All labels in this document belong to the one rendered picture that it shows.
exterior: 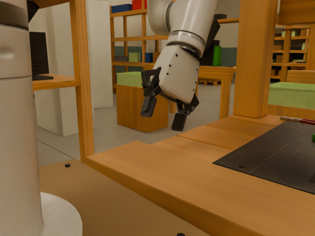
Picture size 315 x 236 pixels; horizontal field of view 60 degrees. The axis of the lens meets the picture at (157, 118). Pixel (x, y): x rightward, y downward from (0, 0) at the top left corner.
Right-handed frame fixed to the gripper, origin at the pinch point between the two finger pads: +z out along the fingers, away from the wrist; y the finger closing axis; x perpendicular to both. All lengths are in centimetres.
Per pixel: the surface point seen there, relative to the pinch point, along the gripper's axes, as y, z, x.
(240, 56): -33.0, -33.0, -10.2
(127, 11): -227, -318, -513
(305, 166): -15.0, 2.1, 23.5
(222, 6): -696, -690, -676
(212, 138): -19.2, -1.4, -1.6
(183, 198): 6.6, 12.8, 17.1
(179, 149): -8.2, 4.5, -1.1
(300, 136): -30.4, -7.4, 15.0
